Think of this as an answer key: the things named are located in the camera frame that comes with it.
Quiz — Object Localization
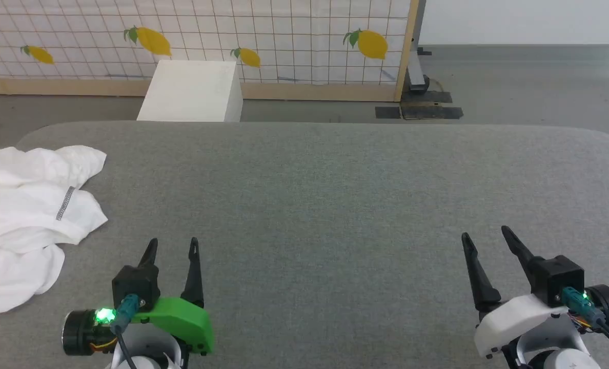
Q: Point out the white long-sleeve shirt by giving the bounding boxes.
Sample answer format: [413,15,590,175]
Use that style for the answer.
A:
[0,144,109,319]

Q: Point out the grey metal stand post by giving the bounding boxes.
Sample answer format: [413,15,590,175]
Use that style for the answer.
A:
[405,0,434,94]

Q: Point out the long black floor plate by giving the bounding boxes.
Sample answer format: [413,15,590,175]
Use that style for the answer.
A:
[375,106,464,120]

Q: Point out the short black floor plate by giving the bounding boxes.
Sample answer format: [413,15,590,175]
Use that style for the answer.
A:
[400,91,453,104]

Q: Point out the grid-pattern partition wooden frame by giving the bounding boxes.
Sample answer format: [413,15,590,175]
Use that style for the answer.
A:
[0,0,421,103]

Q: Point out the white rectangular box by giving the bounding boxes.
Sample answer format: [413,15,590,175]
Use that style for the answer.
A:
[136,60,244,123]

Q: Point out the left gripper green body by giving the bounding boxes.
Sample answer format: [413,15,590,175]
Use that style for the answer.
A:
[63,296,216,357]

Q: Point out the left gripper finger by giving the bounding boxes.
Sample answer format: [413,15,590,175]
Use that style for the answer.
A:
[138,238,159,268]
[180,237,205,309]

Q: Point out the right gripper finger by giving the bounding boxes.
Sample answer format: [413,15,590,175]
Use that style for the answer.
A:
[501,225,540,286]
[461,232,503,315]

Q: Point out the left arm teal-plug black cable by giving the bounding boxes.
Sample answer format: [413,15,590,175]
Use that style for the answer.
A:
[111,294,141,369]

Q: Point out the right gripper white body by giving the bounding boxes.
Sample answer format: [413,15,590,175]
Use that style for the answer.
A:
[473,283,609,359]

